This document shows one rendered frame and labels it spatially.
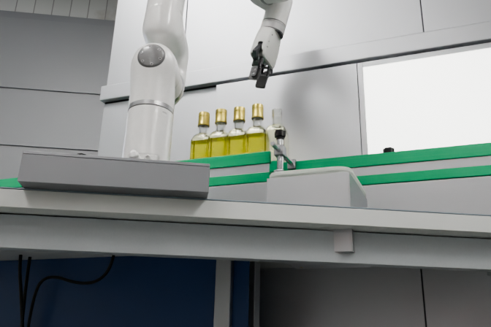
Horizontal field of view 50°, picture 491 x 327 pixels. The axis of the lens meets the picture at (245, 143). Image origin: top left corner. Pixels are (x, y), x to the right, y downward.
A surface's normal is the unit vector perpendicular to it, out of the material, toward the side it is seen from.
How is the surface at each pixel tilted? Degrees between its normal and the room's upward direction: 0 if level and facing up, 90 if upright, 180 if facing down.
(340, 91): 90
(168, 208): 90
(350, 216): 90
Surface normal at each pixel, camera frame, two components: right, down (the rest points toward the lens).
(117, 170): 0.13, -0.35
